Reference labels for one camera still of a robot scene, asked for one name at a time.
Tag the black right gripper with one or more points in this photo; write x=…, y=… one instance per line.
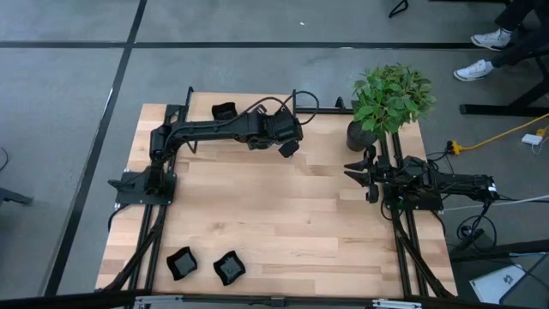
x=379, y=173

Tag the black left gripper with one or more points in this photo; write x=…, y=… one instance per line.
x=279, y=126

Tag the small square black plate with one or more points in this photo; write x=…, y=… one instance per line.
x=288, y=149

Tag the wavy square black plate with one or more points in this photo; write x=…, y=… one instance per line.
x=182, y=262
x=229, y=268
x=224, y=111

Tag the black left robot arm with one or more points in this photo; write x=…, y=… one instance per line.
x=206, y=129

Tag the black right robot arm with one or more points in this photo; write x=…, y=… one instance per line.
x=454, y=184

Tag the black plant pot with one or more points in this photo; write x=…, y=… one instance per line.
x=358, y=137

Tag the green leafy plant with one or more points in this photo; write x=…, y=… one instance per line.
x=390, y=101

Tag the person's shoe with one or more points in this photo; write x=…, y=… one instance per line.
x=491, y=40
x=472, y=72

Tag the black desk bar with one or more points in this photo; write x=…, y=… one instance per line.
x=493, y=253

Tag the black metal stand leg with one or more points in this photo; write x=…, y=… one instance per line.
x=398, y=8

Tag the white box with logo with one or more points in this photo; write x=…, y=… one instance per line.
x=493, y=285

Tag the white power adapter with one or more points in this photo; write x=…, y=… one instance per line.
x=532, y=139

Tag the person's leg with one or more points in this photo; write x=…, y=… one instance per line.
x=514, y=13
x=521, y=49

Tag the black chair base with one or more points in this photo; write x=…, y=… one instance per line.
x=13, y=196

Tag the black aluminium frame rail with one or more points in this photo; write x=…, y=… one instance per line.
x=143, y=232
x=416, y=240
x=156, y=240
x=321, y=110
x=400, y=257
x=86, y=300

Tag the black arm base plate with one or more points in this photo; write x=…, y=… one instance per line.
x=137, y=198
x=422, y=205

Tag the wooden shelf with black frame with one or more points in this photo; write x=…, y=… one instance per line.
x=199, y=107

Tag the black diagonal frame brace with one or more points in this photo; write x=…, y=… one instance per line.
x=133, y=257
x=433, y=275

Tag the grey metal bracket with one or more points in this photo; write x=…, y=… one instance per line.
x=158, y=299
x=396, y=304

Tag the black desk base frame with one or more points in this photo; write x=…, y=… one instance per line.
x=493, y=110

